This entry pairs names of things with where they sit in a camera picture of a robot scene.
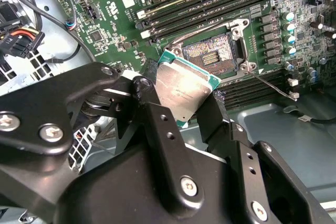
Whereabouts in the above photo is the silver green CPU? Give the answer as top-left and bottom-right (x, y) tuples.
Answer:
(153, 49), (223, 129)

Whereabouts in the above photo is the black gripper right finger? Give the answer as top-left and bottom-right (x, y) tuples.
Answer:
(196, 92), (329, 224)

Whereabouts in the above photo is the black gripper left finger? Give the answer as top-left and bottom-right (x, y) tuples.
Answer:
(0, 59), (207, 211)

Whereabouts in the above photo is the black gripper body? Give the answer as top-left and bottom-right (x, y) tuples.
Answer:
(55, 144), (254, 224)

